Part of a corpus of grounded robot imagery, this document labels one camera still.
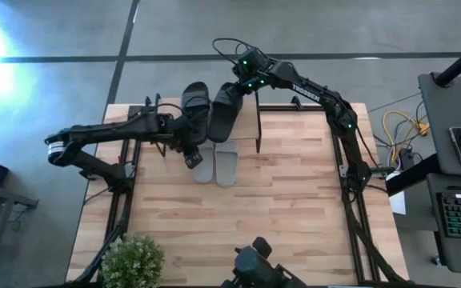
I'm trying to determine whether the black slide sandal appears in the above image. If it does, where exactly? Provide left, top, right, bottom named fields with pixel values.
left=180, top=81, right=212, bottom=146
left=207, top=82, right=245, bottom=144

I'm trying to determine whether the grey slide sandal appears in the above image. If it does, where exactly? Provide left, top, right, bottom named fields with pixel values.
left=214, top=140, right=240, bottom=188
left=193, top=139, right=216, bottom=185

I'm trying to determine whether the wooden shelf with black legs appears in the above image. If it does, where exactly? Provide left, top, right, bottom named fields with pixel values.
left=154, top=90, right=266, bottom=155

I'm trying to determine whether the green artificial plant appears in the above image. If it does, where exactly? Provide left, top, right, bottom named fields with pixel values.
left=101, top=234, right=166, bottom=288

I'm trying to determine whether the black bar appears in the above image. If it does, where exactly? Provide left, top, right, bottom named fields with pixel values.
left=386, top=154, right=442, bottom=197

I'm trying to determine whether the white paper sheet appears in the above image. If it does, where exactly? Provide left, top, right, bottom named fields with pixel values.
left=388, top=191, right=407, bottom=216

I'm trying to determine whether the black pole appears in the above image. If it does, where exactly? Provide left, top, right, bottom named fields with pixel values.
left=434, top=38, right=461, bottom=87

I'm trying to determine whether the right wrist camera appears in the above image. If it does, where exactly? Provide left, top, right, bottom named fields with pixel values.
left=235, top=47, right=271, bottom=76

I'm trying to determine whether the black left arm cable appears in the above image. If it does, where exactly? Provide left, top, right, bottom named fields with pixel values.
left=150, top=102, right=192, bottom=118

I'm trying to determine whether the right arm cable loop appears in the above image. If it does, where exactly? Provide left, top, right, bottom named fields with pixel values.
left=212, top=38, right=258, bottom=66

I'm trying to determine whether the black aluminium table frame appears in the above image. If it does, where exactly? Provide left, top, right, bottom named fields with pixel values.
left=72, top=95, right=410, bottom=286

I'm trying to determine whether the yellow cable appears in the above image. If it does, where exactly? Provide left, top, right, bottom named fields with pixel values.
left=382, top=110, right=431, bottom=165

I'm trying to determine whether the black table-level camera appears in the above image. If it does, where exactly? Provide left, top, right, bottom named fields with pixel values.
left=220, top=236, right=307, bottom=288

